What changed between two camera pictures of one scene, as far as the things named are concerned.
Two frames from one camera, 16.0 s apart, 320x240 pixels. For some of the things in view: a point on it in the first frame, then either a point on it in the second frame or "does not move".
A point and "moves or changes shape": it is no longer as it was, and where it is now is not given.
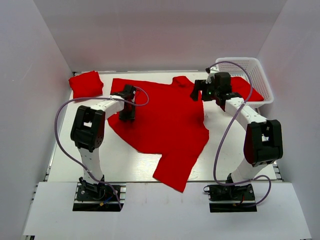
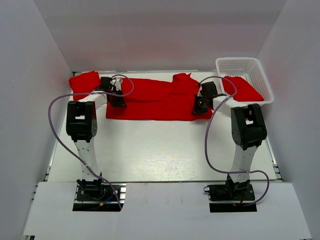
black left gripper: x=130 y=116 → x=120 y=103
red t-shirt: x=168 y=121 moves or changes shape
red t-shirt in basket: x=239 y=85 does not move
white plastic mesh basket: x=259 y=82 does not move
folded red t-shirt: x=86 y=85 does not move
